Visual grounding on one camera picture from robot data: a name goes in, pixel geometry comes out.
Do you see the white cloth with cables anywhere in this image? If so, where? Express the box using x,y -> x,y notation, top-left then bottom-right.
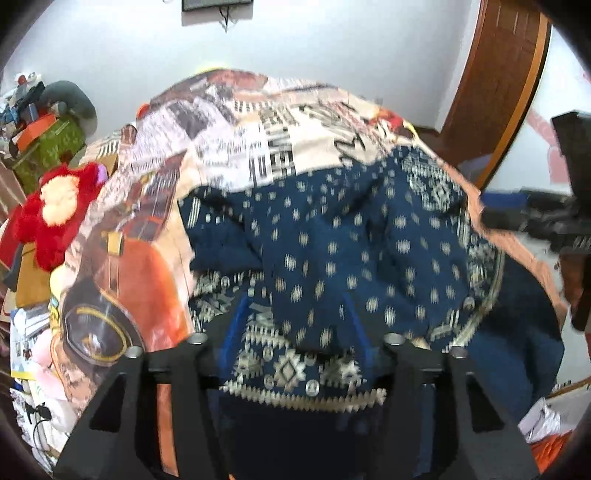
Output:
8,385 -> 72,467

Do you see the brown wooden door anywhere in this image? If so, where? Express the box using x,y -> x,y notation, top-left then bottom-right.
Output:
438,0 -> 552,188

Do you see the small black monitor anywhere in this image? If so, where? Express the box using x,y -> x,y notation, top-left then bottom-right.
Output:
181,0 -> 254,12

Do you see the printed blanket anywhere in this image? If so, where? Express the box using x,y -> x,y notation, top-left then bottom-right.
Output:
48,69 -> 573,480

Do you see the navy patterned hooded jacket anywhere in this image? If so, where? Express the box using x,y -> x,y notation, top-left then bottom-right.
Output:
178,145 -> 565,480

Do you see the red plush toy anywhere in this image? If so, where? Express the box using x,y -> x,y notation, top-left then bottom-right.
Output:
11,161 -> 109,273

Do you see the brown cardboard sheet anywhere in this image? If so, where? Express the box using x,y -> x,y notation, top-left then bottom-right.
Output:
4,240 -> 54,308

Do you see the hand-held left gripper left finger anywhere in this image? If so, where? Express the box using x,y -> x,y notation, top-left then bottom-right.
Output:
53,295 -> 252,480

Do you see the orange box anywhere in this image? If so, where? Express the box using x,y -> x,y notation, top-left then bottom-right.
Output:
16,115 -> 59,151

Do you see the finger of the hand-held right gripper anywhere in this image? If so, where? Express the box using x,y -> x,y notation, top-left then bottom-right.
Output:
482,208 -> 576,241
480,188 -> 576,216

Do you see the pile of books and magazines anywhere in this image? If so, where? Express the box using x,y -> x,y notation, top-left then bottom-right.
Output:
8,302 -> 63,386

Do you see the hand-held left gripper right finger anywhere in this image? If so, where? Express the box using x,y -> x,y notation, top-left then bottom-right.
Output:
344,301 -> 541,480

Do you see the green patterned box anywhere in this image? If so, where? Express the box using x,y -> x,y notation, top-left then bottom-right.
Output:
11,117 -> 88,195

